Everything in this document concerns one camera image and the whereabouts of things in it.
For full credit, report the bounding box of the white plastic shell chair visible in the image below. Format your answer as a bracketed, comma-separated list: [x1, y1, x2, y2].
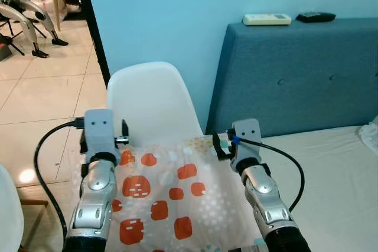
[0, 163, 49, 252]
[106, 61, 205, 148]

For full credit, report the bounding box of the blue grey upholstered headboard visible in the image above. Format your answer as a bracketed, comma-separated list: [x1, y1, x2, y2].
[204, 17, 378, 139]

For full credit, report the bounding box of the white bed mattress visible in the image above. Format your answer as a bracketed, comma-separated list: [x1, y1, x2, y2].
[204, 125, 378, 252]

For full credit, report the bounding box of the white lace bedding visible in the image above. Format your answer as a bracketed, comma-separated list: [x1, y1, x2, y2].
[357, 123, 378, 153]

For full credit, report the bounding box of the white remote control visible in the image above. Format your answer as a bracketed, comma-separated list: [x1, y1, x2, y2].
[243, 14, 292, 27]

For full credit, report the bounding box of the red black floor device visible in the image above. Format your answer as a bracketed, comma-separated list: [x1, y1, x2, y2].
[0, 35, 14, 63]

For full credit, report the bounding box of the silver legged robot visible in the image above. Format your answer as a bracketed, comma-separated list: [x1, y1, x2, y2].
[0, 0, 69, 60]

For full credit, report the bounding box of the black remote control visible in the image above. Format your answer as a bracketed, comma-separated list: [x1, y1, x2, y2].
[295, 11, 337, 24]

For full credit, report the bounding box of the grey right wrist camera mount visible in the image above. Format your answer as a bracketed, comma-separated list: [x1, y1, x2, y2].
[230, 119, 262, 171]

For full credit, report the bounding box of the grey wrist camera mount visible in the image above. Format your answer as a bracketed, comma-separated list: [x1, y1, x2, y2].
[82, 109, 123, 163]
[230, 119, 262, 171]

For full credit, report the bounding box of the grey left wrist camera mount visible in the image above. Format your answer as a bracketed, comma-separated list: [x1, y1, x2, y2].
[82, 109, 123, 163]

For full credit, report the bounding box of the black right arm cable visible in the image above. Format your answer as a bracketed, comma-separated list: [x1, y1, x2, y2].
[235, 138, 306, 212]

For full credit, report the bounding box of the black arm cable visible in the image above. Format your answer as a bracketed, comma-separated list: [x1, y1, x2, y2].
[235, 138, 306, 212]
[32, 118, 87, 247]

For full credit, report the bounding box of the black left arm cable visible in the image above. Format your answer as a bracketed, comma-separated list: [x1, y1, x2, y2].
[32, 118, 87, 247]

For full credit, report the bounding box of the black door frame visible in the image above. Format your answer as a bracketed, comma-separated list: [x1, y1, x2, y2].
[71, 0, 112, 87]

